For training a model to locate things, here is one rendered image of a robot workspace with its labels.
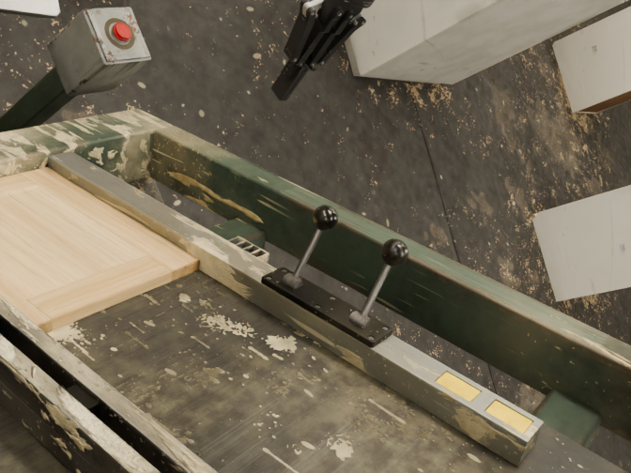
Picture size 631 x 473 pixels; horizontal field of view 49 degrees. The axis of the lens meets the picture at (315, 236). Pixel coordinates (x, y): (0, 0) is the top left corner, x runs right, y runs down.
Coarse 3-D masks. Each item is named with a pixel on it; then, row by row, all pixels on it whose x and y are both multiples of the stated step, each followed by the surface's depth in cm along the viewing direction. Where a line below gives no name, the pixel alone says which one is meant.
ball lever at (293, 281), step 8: (320, 208) 99; (328, 208) 98; (312, 216) 100; (320, 216) 98; (328, 216) 98; (336, 216) 99; (320, 224) 98; (328, 224) 98; (320, 232) 100; (312, 240) 100; (312, 248) 100; (304, 256) 100; (304, 264) 100; (296, 272) 100; (288, 280) 99; (296, 280) 99; (296, 288) 99
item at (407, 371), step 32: (64, 160) 127; (96, 192) 121; (128, 192) 119; (160, 224) 112; (192, 224) 113; (224, 256) 106; (256, 288) 102; (288, 320) 99; (320, 320) 95; (352, 352) 93; (384, 352) 91; (416, 352) 92; (384, 384) 91; (416, 384) 88; (448, 416) 86; (480, 416) 83; (512, 448) 81
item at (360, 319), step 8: (392, 240) 93; (400, 240) 93; (384, 248) 93; (392, 248) 92; (400, 248) 92; (384, 256) 93; (392, 256) 92; (400, 256) 92; (392, 264) 93; (400, 264) 93; (384, 272) 93; (384, 280) 94; (376, 288) 94; (376, 296) 94; (368, 304) 94; (368, 312) 94; (352, 320) 94; (360, 320) 93; (368, 320) 93
